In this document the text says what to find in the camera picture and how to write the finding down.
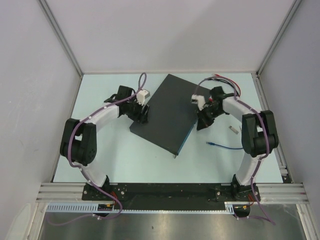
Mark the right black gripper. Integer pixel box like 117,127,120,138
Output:
195,105,226,131

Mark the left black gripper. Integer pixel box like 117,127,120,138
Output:
125,97,150,125

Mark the blue ethernet cable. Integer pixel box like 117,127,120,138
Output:
205,141,245,151

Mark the black network switch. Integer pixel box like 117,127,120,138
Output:
129,74,210,156

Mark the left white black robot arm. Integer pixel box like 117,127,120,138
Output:
59,85,150,200

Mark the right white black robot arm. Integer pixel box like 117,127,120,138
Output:
191,86,279,201

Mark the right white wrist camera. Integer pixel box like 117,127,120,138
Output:
191,94,206,111

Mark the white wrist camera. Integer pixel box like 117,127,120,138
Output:
191,94,206,111
136,89,151,106

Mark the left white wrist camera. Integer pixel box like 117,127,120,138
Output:
136,89,151,106

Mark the black power wire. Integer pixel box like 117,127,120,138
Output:
206,77,238,97

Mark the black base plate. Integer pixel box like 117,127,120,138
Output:
81,182,261,211

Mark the aluminium frame rail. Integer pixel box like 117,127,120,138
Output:
37,182,309,204

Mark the grey slotted cable duct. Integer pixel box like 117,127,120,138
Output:
46,202,234,215

